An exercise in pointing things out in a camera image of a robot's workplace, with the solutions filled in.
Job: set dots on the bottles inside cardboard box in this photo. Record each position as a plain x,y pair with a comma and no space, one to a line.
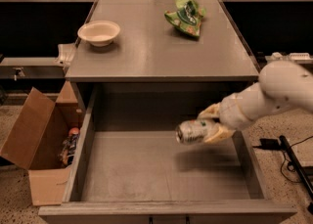
69,147

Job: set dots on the white paper bowl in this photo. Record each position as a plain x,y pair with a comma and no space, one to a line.
99,33

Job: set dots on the crushed 7up soda can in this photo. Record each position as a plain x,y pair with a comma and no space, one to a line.
195,131

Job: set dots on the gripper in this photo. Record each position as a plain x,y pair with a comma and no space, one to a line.
232,114

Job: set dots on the grey counter cabinet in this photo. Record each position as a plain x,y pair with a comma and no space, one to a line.
151,57

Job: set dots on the white cloth beside counter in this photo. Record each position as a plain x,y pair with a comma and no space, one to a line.
66,54

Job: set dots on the open grey top drawer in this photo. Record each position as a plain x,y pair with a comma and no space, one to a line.
129,168

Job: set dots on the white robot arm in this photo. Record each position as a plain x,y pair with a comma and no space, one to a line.
281,85

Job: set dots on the green chip bag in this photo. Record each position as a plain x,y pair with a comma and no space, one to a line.
187,17

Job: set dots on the open cardboard box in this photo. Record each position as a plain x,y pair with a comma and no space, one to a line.
36,142

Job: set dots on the black floor stand bar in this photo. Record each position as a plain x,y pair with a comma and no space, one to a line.
304,172

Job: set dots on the black power adapter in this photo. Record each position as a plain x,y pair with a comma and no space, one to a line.
269,144

